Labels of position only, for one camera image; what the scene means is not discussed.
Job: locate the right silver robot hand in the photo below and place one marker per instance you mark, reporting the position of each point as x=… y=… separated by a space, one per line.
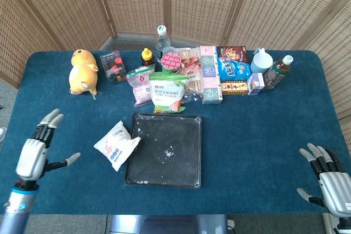
x=336 y=193

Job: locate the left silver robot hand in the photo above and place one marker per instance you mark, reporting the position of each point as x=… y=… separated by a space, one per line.
x=30 y=157

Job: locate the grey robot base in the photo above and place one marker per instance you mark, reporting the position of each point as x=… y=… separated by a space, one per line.
x=170 y=224

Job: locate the yellow plush toy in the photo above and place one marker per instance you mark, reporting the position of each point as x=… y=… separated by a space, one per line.
x=82 y=75

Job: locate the blue felt table cover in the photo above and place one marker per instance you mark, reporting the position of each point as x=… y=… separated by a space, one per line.
x=246 y=135

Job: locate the black box with red parts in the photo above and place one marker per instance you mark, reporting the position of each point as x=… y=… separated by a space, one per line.
x=112 y=67

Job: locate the pink zip bag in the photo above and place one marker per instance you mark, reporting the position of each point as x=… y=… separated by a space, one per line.
x=141 y=86

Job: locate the tea bottle with white cap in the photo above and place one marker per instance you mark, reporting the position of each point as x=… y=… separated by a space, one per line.
x=275 y=75

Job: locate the small white purple box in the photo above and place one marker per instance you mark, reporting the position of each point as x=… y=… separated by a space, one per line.
x=255 y=83

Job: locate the black baking tray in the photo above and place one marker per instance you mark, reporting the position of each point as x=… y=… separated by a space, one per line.
x=170 y=151

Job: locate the small yellow red box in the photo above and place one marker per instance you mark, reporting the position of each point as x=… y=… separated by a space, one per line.
x=234 y=87

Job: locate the light blue pitcher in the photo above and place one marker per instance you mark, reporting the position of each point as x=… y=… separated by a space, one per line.
x=260 y=62

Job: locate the corn starch bag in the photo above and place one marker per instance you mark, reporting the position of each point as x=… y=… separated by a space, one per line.
x=166 y=91

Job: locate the honey bottle with yellow cap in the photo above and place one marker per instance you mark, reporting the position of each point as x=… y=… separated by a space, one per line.
x=147 y=58

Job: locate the blue cookie box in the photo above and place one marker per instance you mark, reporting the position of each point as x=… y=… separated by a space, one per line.
x=231 y=64

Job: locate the cup with red patterned lid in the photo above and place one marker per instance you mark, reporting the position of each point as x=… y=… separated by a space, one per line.
x=170 y=61

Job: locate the long pink green box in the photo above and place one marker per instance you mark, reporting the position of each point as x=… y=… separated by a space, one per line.
x=209 y=75

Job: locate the clear water bottle white cap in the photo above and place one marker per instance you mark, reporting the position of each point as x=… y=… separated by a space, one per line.
x=162 y=42

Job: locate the biscuit stick package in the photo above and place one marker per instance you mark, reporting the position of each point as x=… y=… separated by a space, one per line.
x=192 y=64

